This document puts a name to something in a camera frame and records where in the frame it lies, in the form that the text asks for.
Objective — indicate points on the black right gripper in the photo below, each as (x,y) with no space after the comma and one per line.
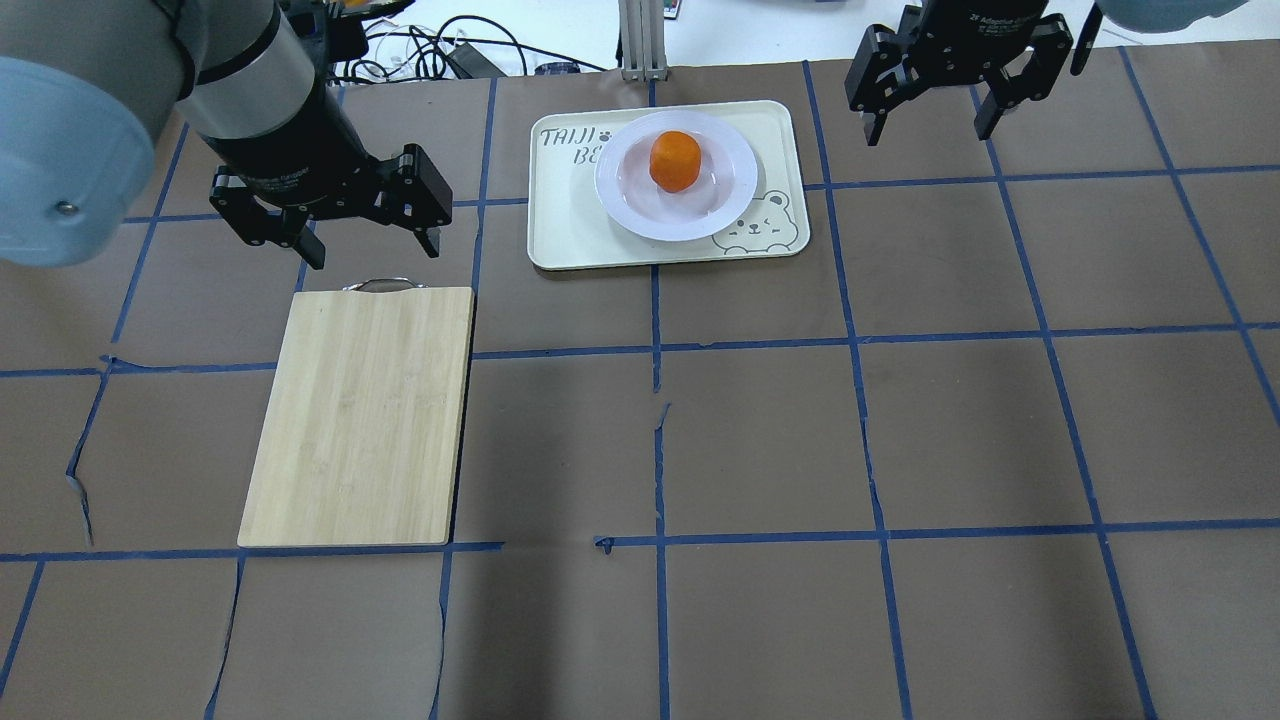
(968,32)

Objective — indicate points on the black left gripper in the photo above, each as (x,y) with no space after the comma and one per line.
(290,150)

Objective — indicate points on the white round plate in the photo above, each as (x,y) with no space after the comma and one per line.
(718,195)

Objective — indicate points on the orange fruit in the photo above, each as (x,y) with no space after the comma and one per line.
(675,161)

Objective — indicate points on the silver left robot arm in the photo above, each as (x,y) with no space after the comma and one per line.
(88,87)

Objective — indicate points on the cream tray with bear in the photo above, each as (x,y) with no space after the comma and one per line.
(567,228)

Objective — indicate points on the black power adapter brick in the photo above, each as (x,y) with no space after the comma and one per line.
(326,34)

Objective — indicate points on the bamboo cutting board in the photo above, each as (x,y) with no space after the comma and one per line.
(362,436)

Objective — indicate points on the brown paper table mat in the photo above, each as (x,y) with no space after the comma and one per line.
(1001,441)

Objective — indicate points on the aluminium frame post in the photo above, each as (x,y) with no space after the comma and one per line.
(642,40)

